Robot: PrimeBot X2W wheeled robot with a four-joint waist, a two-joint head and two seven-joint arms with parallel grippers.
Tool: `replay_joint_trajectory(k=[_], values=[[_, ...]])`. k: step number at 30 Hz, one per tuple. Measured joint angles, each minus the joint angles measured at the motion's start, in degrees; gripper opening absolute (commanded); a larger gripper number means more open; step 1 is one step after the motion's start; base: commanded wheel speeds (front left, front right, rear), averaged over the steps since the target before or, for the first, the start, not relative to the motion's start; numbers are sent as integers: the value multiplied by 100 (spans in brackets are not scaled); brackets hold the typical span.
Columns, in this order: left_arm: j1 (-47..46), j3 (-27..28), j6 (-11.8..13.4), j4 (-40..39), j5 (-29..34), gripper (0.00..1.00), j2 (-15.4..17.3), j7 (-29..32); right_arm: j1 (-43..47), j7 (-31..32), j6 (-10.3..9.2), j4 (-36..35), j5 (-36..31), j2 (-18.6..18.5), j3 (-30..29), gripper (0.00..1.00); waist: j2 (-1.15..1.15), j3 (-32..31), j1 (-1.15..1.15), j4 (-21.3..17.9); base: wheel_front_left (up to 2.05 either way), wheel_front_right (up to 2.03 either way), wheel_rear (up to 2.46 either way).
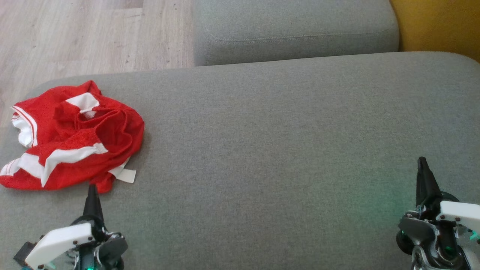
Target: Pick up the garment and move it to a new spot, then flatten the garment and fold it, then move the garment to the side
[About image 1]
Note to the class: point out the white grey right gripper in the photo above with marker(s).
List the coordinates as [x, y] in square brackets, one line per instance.
[457, 215]

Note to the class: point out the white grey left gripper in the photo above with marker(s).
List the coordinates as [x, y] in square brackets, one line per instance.
[60, 242]

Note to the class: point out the red and white jersey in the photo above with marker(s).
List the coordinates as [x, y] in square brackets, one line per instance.
[63, 170]

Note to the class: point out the grey fabric sofa seat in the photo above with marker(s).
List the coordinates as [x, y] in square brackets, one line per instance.
[285, 150]

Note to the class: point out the grey sofa back cushion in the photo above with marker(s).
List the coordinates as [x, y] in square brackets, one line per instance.
[292, 26]

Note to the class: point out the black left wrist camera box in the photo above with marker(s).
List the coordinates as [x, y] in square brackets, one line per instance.
[24, 253]

